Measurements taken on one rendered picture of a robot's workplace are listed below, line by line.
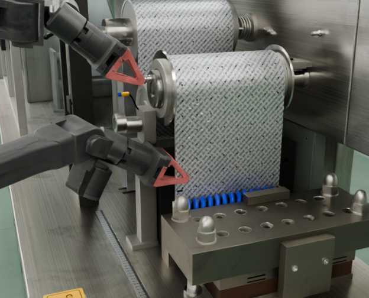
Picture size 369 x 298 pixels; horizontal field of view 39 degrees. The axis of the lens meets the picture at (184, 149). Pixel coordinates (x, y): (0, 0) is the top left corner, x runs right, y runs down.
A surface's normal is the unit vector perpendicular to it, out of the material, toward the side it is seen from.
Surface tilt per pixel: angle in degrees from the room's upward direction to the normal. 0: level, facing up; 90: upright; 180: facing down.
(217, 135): 90
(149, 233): 90
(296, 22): 90
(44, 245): 0
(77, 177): 67
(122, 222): 0
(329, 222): 0
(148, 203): 90
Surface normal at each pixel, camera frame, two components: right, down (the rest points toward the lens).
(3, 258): 0.00, -0.95
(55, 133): 0.08, -0.87
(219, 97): 0.36, 0.30
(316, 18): -0.93, 0.11
